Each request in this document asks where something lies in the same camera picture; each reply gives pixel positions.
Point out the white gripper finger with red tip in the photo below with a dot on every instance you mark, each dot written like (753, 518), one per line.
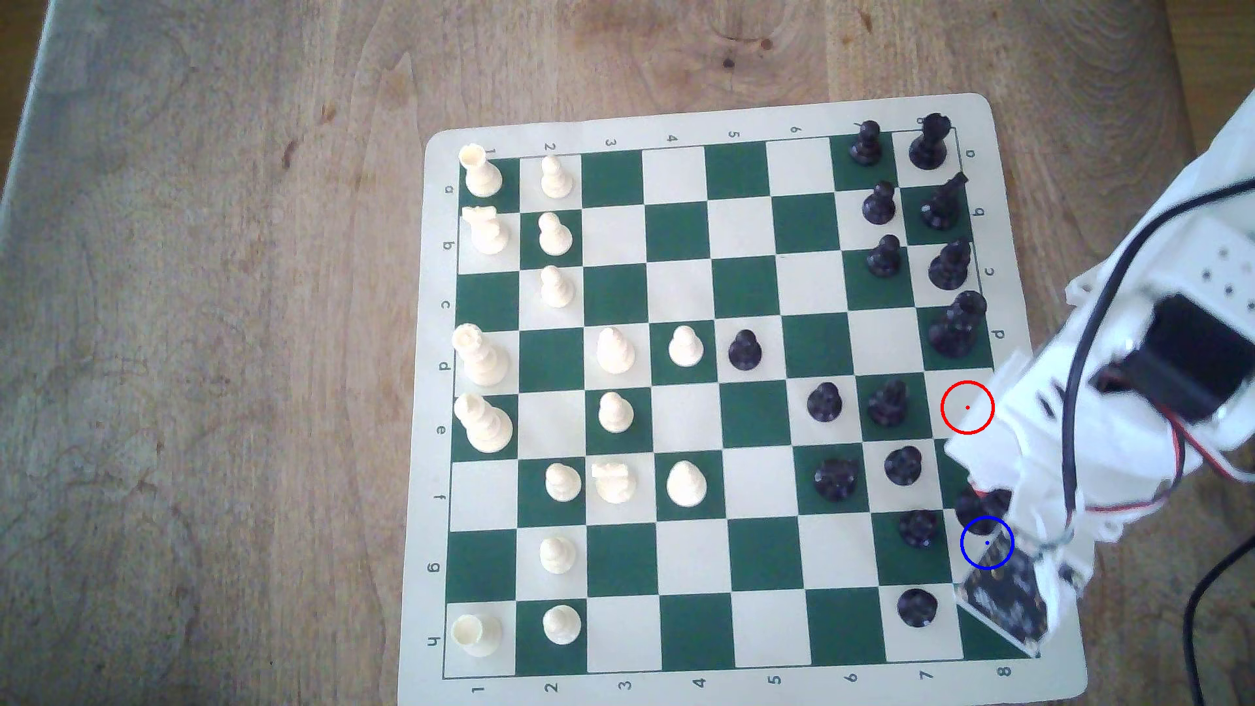
(985, 459)

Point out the black chess king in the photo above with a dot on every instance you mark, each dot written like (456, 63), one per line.
(978, 508)

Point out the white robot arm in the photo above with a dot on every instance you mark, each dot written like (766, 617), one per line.
(1211, 235)

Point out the black chess pawn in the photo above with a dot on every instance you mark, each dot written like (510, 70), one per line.
(917, 608)
(866, 146)
(919, 529)
(825, 402)
(878, 204)
(884, 257)
(745, 350)
(903, 466)

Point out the black chess bishop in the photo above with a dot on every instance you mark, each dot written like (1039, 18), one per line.
(887, 404)
(949, 265)

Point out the black chess queen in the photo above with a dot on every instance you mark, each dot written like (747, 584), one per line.
(956, 327)

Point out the black chess knight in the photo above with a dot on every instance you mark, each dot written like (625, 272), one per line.
(942, 204)
(836, 480)

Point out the white chess bishop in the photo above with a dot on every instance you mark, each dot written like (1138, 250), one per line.
(615, 351)
(686, 484)

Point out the black chess rook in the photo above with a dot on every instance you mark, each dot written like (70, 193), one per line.
(929, 144)

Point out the white chess pawn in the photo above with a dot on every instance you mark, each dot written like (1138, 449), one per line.
(563, 482)
(686, 346)
(562, 625)
(615, 413)
(555, 235)
(557, 556)
(557, 287)
(556, 179)

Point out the white chess knight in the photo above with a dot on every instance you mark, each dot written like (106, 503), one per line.
(485, 231)
(615, 482)

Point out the green and white chess mat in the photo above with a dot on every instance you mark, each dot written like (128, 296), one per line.
(676, 245)

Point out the white chess king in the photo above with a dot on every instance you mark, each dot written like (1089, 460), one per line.
(482, 424)

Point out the white chess queen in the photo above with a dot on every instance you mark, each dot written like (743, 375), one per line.
(479, 357)

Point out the white chess rook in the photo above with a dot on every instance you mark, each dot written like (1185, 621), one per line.
(480, 172)
(476, 635)

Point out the gripper camera circuit board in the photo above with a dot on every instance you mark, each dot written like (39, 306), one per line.
(1005, 593)

